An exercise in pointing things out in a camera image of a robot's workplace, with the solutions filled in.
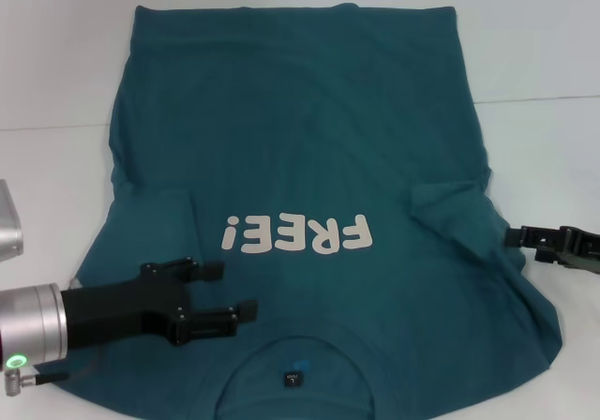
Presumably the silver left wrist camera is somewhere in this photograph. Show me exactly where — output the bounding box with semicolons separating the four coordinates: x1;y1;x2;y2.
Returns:
0;178;24;263

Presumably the left arm cable with plug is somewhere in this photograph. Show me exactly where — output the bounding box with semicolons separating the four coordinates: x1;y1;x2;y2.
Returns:
2;367;71;398

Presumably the teal t-shirt with FREE print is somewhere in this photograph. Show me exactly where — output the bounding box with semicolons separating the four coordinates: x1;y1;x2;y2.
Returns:
68;2;563;420

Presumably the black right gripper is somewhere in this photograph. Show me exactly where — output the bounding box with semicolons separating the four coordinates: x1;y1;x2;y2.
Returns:
502;224;600;276

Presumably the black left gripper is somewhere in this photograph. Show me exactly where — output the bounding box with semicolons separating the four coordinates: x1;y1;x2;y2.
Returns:
59;256;261;351

